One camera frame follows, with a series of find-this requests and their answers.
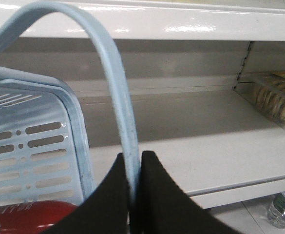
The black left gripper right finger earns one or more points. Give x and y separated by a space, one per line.
163 208

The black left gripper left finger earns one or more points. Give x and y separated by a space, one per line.
105 211

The red Coca-Cola bottle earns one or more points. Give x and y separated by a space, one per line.
32 217

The light blue plastic basket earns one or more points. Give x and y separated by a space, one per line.
44 150

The clear water bottle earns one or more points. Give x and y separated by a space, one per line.
276 211

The white left shelf unit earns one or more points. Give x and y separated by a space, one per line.
190 72

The yellow label cookie tray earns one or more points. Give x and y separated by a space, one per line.
268 95

